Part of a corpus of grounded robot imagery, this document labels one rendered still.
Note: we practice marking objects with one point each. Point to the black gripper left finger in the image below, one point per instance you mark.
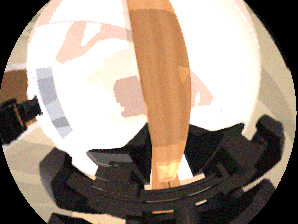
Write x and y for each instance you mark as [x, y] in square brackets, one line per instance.
[135, 155]

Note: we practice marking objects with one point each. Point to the wooden post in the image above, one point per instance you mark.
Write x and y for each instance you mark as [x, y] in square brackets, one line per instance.
[156, 182]

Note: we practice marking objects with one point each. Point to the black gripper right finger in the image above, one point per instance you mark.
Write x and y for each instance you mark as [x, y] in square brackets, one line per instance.
[202, 145]

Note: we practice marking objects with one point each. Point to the wooden board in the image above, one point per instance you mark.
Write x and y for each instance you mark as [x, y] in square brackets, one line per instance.
[163, 63]

